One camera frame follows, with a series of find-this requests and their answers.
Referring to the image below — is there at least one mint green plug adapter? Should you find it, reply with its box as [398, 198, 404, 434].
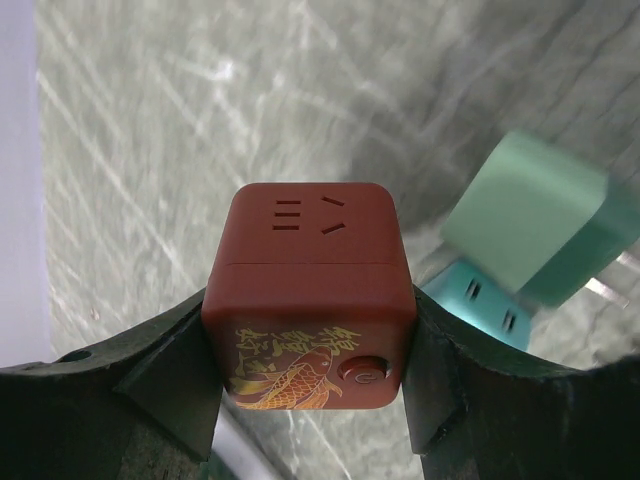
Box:
[441, 131, 639, 307]

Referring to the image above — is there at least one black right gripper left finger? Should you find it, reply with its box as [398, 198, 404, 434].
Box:
[1, 292, 222, 479]

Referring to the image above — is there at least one teal usb charger cube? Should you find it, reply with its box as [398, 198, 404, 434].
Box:
[421, 260, 532, 351]

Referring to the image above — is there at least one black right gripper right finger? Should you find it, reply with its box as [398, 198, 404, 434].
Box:
[402, 293, 639, 479]

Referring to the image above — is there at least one red-brown cube adapter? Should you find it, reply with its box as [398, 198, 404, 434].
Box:
[202, 183, 417, 411]

